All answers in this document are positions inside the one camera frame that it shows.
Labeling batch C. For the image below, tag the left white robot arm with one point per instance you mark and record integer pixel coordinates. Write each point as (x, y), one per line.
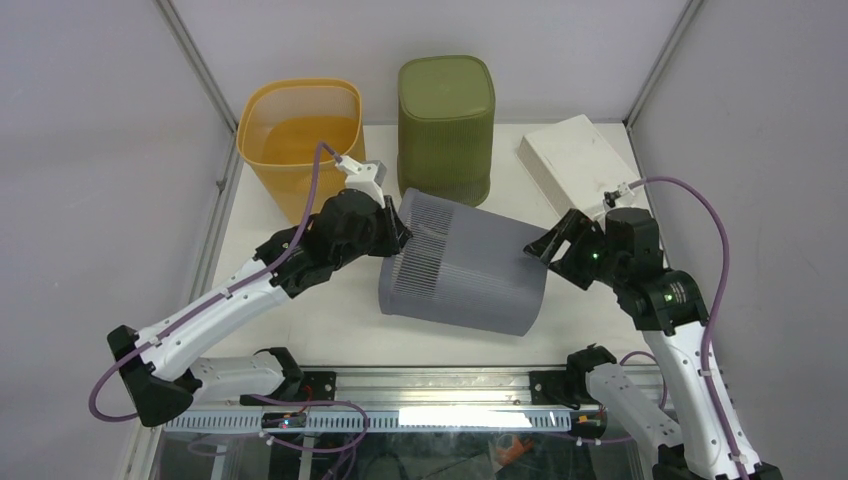
(164, 367)

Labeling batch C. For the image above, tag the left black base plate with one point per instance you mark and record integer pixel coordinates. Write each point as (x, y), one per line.
(311, 387)

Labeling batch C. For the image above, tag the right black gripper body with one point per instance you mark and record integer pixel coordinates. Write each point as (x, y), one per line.
(609, 269)

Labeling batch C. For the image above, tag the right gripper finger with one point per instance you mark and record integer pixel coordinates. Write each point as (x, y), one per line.
(580, 263)
(567, 229)

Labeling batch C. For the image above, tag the yellow slatted waste bin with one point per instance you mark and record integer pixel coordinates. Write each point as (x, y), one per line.
(281, 125)

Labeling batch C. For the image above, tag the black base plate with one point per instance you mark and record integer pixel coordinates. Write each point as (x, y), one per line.
(311, 387)
(560, 387)

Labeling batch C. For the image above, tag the green slatted waste bin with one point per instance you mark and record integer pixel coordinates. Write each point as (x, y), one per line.
(445, 130)

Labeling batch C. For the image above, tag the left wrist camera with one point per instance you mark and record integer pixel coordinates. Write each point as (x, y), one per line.
(364, 177)

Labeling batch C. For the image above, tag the white slotted cable duct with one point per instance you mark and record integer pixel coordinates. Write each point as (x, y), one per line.
(404, 420)

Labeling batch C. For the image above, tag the white perforated plastic basket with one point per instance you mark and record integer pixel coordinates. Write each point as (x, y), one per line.
(573, 166)

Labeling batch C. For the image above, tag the orange object under table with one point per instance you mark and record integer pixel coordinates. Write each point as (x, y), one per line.
(510, 447)

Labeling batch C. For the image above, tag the grey slatted waste bin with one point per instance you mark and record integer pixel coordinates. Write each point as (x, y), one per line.
(463, 266)

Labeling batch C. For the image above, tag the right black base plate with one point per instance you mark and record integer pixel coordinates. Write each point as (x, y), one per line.
(560, 387)

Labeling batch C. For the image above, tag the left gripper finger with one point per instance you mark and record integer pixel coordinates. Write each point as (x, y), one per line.
(396, 241)
(394, 224)

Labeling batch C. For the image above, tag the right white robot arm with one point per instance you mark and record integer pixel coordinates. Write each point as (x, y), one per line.
(704, 438)

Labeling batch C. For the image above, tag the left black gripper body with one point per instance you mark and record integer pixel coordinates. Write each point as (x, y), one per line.
(374, 243)

